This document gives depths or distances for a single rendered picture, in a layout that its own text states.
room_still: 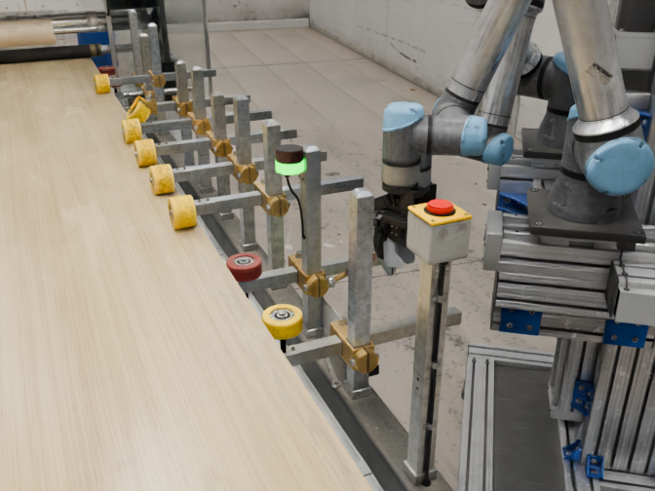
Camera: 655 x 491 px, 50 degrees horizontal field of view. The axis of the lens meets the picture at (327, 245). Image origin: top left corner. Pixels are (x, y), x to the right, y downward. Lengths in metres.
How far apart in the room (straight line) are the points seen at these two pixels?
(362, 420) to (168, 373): 0.41
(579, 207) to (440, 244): 0.55
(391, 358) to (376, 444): 1.46
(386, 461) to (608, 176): 0.66
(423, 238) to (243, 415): 0.40
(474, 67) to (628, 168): 0.34
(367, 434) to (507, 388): 1.05
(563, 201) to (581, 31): 0.40
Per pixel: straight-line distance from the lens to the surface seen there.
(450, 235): 1.03
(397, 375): 2.74
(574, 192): 1.52
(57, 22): 3.98
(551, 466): 2.15
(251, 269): 1.56
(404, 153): 1.33
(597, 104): 1.34
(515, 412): 2.31
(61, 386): 1.28
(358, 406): 1.48
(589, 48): 1.31
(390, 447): 1.39
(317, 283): 1.58
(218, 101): 2.19
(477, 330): 3.06
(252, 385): 1.21
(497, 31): 1.41
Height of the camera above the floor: 1.63
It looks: 26 degrees down
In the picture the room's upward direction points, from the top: straight up
